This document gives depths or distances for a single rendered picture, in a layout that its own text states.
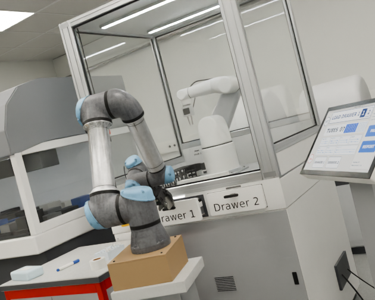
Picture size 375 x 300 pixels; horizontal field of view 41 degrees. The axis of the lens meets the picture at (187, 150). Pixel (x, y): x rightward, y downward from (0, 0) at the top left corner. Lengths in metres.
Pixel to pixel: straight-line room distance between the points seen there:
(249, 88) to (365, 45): 3.20
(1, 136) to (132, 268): 1.35
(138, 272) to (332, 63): 4.07
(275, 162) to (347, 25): 3.31
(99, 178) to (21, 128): 1.11
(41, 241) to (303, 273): 1.42
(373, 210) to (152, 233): 0.80
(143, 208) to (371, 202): 0.82
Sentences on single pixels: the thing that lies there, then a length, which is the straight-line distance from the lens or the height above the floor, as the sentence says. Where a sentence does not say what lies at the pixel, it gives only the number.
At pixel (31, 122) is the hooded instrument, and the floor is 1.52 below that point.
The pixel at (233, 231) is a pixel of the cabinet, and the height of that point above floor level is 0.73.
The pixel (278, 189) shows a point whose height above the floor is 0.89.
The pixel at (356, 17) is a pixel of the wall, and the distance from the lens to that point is 5.44.
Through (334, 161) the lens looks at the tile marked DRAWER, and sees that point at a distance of 1.92.
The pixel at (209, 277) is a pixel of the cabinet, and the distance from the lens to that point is 2.61.
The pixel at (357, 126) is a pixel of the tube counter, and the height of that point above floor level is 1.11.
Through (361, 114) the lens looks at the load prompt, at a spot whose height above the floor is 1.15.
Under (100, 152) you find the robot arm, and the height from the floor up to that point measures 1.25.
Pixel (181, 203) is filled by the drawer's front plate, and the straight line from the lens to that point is 2.46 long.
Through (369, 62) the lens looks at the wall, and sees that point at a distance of 5.39.
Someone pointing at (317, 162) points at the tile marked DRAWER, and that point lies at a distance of 2.04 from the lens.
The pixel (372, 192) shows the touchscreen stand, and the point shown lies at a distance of 1.90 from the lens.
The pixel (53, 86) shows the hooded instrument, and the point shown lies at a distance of 3.21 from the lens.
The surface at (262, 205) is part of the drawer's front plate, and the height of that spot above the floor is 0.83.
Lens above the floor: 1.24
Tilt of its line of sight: 2 degrees down
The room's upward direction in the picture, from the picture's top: 14 degrees counter-clockwise
